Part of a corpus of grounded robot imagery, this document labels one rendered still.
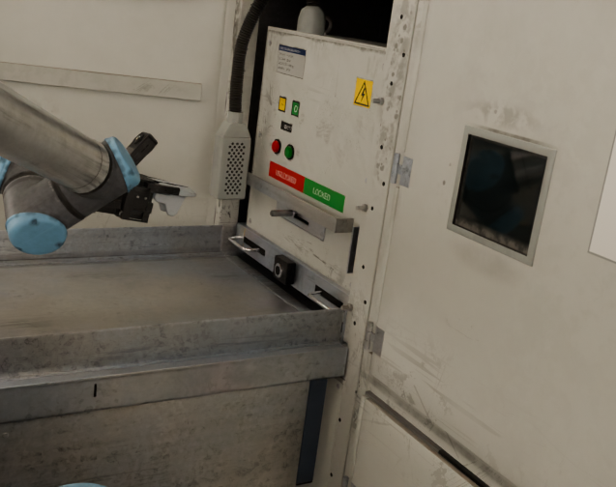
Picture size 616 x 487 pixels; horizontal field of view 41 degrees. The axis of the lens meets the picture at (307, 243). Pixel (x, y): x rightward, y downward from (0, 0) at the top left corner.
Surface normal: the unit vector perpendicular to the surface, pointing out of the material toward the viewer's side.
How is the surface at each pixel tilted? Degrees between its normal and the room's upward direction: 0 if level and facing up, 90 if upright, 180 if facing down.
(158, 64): 90
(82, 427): 90
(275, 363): 90
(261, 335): 90
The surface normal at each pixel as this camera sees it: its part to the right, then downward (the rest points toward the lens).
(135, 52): 0.17, 0.30
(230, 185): 0.50, 0.30
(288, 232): -0.86, 0.04
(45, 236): 0.25, 0.73
